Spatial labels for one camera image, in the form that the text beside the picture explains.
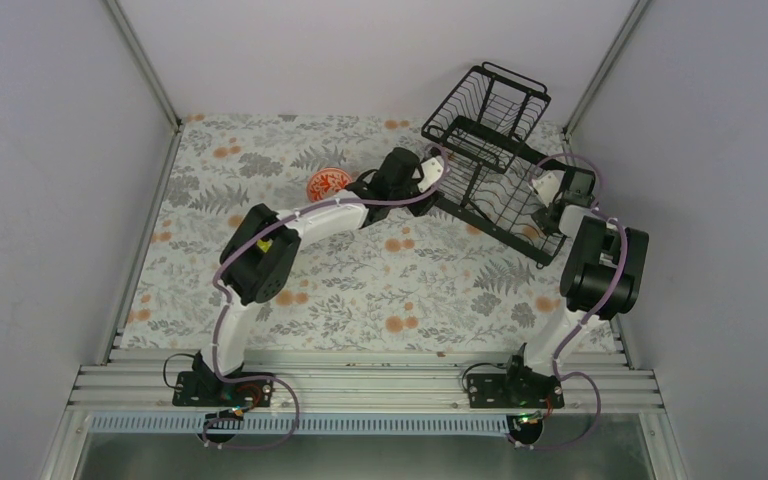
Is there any red white patterned bowl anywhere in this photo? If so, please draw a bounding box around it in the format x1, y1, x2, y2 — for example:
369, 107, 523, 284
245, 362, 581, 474
306, 167, 353, 202

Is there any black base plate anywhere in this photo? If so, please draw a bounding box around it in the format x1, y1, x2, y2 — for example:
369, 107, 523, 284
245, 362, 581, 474
171, 372, 274, 409
461, 363, 565, 409

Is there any black wire dish rack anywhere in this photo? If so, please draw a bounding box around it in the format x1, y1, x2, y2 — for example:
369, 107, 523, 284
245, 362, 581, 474
421, 62, 594, 266

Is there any yellow-green bowl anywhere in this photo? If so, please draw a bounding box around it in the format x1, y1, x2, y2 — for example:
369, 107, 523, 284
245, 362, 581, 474
256, 240, 272, 253

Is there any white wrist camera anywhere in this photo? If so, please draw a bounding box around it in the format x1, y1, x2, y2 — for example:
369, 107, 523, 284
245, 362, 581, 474
530, 171, 561, 206
416, 156, 446, 193

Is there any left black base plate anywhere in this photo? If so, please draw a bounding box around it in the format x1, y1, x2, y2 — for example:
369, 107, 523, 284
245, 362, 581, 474
171, 372, 274, 409

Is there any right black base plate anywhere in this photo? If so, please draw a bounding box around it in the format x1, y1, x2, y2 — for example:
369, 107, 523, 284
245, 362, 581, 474
461, 363, 565, 409

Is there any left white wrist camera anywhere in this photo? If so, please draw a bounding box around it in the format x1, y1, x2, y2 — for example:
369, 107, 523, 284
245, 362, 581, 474
416, 156, 446, 193

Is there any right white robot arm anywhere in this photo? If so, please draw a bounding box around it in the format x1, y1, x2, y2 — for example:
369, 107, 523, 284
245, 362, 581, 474
501, 168, 650, 407

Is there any aluminium mounting rail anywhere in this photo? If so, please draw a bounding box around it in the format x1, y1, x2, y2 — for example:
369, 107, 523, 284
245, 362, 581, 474
67, 351, 665, 437

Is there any floral table mat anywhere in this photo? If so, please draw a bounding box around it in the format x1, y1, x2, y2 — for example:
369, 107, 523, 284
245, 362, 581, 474
121, 114, 568, 352

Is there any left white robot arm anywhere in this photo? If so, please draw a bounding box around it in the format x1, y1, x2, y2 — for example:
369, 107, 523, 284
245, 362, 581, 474
192, 145, 450, 405

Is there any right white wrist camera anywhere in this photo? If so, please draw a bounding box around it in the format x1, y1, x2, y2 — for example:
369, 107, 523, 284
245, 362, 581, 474
530, 171, 561, 206

